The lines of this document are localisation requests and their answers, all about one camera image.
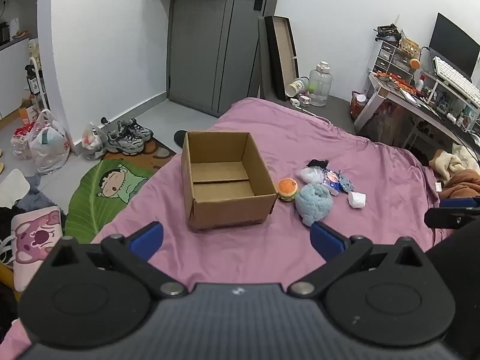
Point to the white plastic bag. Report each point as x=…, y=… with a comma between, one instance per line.
x=48, y=146

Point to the green leaf cartoon mat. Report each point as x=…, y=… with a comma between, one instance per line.
x=93, y=198

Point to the white cloth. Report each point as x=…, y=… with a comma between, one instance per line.
x=13, y=189

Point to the beige fleece blanket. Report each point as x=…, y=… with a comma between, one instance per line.
x=453, y=163

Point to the burger plush toy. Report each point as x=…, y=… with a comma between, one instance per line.
x=288, y=188

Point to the fluffy blue plush toy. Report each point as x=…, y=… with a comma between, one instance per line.
x=314, y=203

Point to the red basket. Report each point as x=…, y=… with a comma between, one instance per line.
x=358, y=107

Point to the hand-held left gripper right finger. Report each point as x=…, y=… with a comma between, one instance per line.
x=325, y=240

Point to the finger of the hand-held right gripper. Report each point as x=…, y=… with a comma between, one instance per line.
x=459, y=203

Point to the white shelf rack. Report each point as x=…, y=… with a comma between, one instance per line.
x=37, y=86

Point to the brown doormat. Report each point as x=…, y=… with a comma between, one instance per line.
x=157, y=153

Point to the red and clear plastic bag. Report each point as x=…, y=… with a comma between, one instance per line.
x=22, y=140

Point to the grey drawer organizer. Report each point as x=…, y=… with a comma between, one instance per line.
x=390, y=58

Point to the black slipper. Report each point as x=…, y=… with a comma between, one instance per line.
x=180, y=137

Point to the large clear water jug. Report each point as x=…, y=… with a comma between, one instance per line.
x=320, y=84

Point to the pink bed sheet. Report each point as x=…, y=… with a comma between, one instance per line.
x=337, y=138

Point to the brown cardboard box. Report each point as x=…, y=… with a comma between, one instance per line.
x=228, y=210

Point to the white keyboard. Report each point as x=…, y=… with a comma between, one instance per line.
x=455, y=77

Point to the small grey shark plush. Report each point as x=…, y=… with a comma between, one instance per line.
x=345, y=183

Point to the white bottle with red cap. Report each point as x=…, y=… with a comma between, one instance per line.
x=420, y=83

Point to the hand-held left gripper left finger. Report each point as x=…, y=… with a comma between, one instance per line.
x=147, y=239

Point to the grey sneaker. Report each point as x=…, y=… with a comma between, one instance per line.
x=123, y=144
x=137, y=129

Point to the blue tissue packet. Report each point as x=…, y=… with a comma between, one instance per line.
x=331, y=183

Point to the plastic bag with red contents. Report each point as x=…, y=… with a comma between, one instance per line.
x=93, y=141

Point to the pink bear print pillow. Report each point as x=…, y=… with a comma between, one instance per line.
x=35, y=240

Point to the black flat cardboard tray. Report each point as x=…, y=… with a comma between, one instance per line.
x=279, y=56

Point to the white tin can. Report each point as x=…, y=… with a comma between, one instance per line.
x=297, y=86

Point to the brown blanket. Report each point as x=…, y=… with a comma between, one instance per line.
x=463, y=185

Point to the black computer monitor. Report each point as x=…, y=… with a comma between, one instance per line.
x=452, y=45

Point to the small white boxes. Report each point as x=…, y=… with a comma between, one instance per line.
x=302, y=101

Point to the orange ball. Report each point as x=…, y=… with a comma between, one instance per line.
x=414, y=63

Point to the grey door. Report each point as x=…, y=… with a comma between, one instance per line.
x=202, y=45

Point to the white cluttered desk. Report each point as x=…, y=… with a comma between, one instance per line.
x=423, y=108

